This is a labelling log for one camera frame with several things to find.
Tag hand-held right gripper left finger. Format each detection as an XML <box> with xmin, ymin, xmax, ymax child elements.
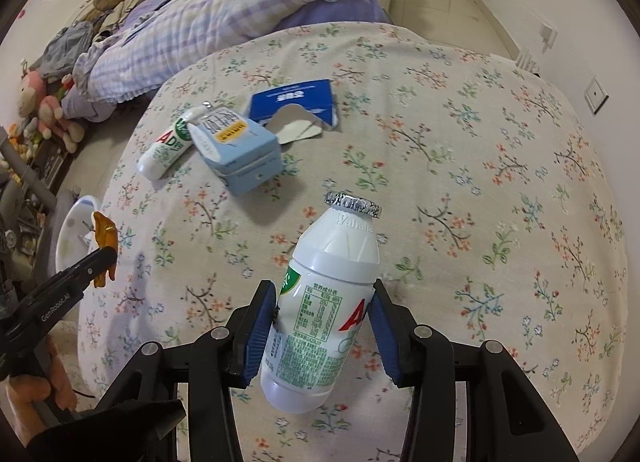
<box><xmin>92</xmin><ymin>281</ymin><xmax>279</xmax><ymax>462</ymax></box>

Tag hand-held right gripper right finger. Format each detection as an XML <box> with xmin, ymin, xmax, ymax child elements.
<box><xmin>369</xmin><ymin>279</ymin><xmax>576</xmax><ymax>462</ymax></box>

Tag white plastic waste basket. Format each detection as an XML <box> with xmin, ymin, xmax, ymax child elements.
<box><xmin>55</xmin><ymin>194</ymin><xmax>106</xmax><ymax>288</ymax></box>

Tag small orange wrapper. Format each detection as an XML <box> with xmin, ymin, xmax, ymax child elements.
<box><xmin>91</xmin><ymin>211</ymin><xmax>120</xmax><ymax>289</ymax></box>

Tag white yogurt drink bottle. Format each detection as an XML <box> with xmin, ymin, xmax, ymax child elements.
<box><xmin>260</xmin><ymin>190</ymin><xmax>384</xmax><ymax>414</ymax></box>
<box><xmin>137</xmin><ymin>103</ymin><xmax>214</xmax><ymax>179</ymax></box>

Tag person's left hand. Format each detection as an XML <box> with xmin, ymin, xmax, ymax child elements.
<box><xmin>7</xmin><ymin>337</ymin><xmax>79</xmax><ymax>443</ymax></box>

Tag grey exercise bike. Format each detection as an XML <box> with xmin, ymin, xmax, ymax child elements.
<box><xmin>0</xmin><ymin>127</ymin><xmax>76</xmax><ymax>293</ymax></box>

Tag pink monkey plush toy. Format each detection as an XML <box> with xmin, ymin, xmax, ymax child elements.
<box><xmin>17</xmin><ymin>69</ymin><xmax>86</xmax><ymax>153</ymax></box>

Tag light blue milk carton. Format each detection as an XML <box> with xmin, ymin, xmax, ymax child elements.
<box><xmin>187</xmin><ymin>109</ymin><xmax>281</xmax><ymax>197</ymax></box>

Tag grey clothes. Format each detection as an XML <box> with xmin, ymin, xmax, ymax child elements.
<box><xmin>37</xmin><ymin>22</ymin><xmax>97</xmax><ymax>76</ymax></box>

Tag dark blue cardboard box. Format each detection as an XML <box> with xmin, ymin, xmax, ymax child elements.
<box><xmin>248</xmin><ymin>78</ymin><xmax>341</xmax><ymax>145</ymax></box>

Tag beige clothing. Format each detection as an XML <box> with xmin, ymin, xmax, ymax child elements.
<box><xmin>100</xmin><ymin>0</ymin><xmax>162</xmax><ymax>34</ymax></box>

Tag purple checked blanket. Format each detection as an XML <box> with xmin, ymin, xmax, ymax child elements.
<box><xmin>60</xmin><ymin>0</ymin><xmax>397</xmax><ymax>123</ymax></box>

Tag wall socket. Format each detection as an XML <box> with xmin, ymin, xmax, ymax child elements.
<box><xmin>584</xmin><ymin>74</ymin><xmax>611</xmax><ymax>116</ymax></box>

